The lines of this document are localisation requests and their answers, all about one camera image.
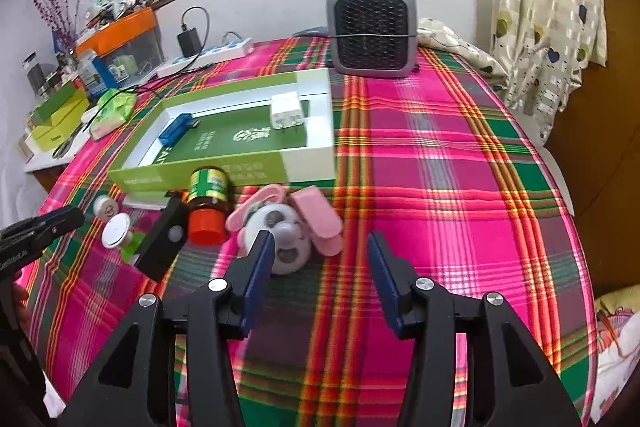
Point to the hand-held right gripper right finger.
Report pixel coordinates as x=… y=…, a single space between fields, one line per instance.
x=385 y=287

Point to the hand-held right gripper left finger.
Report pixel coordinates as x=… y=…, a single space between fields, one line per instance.
x=257 y=292

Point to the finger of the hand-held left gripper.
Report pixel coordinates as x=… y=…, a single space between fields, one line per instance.
x=55 y=222

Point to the white round spool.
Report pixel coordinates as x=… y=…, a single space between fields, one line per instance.
x=106 y=208

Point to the white panda-shaped gadget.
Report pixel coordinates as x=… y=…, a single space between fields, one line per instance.
x=282 y=237

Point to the green white suction knob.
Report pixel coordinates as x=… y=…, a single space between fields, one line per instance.
x=117 y=232

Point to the brown medicine bottle red cap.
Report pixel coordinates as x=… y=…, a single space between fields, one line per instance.
x=207 y=202

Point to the black rectangular device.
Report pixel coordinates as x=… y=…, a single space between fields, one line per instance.
x=162 y=242

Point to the green white cardboard box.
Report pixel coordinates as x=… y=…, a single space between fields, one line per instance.
x=220 y=142

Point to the person's left hand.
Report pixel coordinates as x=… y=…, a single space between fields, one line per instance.
x=21 y=307

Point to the yellow-green cardboard box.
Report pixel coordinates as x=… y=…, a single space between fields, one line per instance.
x=55 y=134

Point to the small white device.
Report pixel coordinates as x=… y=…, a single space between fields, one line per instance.
x=90 y=116

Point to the dark green cardboard box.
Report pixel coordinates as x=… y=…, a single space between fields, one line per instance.
x=57 y=104

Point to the green tissue pack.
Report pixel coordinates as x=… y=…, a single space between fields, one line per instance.
x=112 y=112

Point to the pink green plaid tablecloth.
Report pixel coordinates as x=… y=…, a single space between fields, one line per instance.
x=425 y=157

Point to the dark lidded jar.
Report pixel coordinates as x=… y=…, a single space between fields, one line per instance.
x=35 y=74

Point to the blue white carton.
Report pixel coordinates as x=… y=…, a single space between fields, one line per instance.
x=92 y=74

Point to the blue plastic gadget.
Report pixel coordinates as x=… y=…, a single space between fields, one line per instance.
x=177 y=129

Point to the white charger plug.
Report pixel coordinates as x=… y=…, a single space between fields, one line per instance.
x=287 y=109

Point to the orange lid clear storage bin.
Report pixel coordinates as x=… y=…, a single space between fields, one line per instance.
x=120 y=37

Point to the black power adapter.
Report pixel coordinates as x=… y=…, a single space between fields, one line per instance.
x=189 y=41

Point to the white power strip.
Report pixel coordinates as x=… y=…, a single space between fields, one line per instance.
x=220 y=52

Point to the white floral cloth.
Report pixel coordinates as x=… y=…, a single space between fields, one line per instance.
x=617 y=357

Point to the beige patterned quilt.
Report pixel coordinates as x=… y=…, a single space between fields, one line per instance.
x=465 y=52

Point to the wooden wardrobe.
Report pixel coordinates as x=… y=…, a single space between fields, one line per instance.
x=600 y=157

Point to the grey fan heater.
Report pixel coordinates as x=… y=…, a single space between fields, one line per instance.
x=372 y=27

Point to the grey tapered tool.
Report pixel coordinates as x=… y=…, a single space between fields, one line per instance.
x=312 y=32

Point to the patterned beige curtain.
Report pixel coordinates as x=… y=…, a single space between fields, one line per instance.
x=545 y=7

